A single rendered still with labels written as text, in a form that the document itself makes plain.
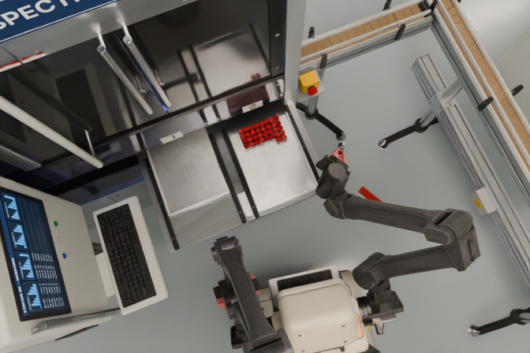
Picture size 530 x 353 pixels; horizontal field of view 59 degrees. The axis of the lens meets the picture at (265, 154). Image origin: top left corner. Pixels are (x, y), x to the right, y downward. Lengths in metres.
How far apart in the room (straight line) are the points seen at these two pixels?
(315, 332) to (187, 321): 1.51
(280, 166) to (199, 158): 0.34
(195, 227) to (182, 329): 1.02
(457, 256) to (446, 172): 1.78
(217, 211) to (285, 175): 0.31
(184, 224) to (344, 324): 0.82
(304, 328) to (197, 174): 0.84
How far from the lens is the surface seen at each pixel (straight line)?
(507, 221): 2.46
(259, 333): 1.18
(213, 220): 1.90
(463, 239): 1.23
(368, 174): 2.87
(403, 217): 1.30
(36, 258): 1.61
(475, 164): 2.45
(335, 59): 2.07
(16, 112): 1.24
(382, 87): 3.06
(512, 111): 2.16
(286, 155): 1.93
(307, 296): 1.42
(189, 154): 1.97
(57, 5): 1.05
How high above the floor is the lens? 2.75
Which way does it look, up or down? 75 degrees down
